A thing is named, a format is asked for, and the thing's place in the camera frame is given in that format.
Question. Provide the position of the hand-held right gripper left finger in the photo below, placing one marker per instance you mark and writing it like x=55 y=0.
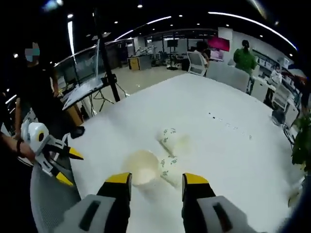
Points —
x=108 y=202

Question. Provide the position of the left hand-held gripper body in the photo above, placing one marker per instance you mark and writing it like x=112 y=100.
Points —
x=34 y=133

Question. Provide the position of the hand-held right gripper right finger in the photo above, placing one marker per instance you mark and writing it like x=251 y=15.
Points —
x=192 y=208

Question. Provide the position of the group of paper cups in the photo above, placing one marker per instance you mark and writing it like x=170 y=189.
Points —
x=143 y=165

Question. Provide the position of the person's left hand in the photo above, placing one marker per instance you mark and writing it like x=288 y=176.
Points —
x=28 y=152

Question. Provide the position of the grey mesh office chair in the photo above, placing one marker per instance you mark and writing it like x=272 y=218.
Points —
x=51 y=201

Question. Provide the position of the white table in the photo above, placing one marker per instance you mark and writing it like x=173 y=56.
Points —
x=206 y=150

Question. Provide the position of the open laptop on stand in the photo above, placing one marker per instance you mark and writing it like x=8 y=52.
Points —
x=82 y=72

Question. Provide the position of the black tripod stand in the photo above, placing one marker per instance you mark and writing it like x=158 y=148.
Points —
x=107 y=60

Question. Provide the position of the yellow cabinet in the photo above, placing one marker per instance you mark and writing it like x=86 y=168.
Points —
x=134 y=63

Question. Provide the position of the grey round device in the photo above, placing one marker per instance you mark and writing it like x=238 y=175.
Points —
x=279 y=117

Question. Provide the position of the green potted plant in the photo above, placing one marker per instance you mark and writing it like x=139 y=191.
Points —
x=302 y=140

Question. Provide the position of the grey chair back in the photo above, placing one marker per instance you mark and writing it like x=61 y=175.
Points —
x=228 y=76

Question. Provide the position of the white office chair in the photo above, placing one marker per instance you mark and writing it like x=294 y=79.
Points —
x=196 y=64
x=281 y=95

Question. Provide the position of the black screen on stand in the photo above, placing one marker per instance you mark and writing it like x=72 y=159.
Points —
x=172 y=44

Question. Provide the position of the pink display screen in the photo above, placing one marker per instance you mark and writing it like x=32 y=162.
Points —
x=218 y=43

